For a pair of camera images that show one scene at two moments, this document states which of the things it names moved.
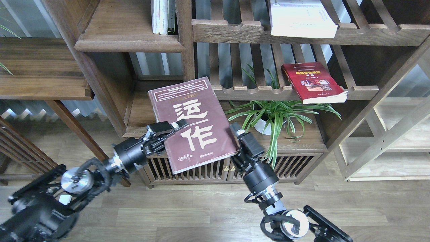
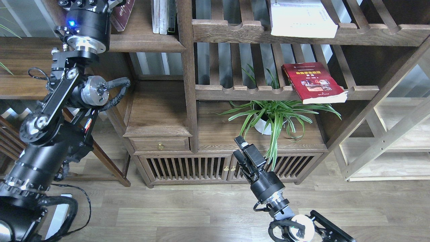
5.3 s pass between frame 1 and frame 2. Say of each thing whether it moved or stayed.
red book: stayed
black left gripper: moved
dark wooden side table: stayed
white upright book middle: stayed
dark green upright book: stayed
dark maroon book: moved
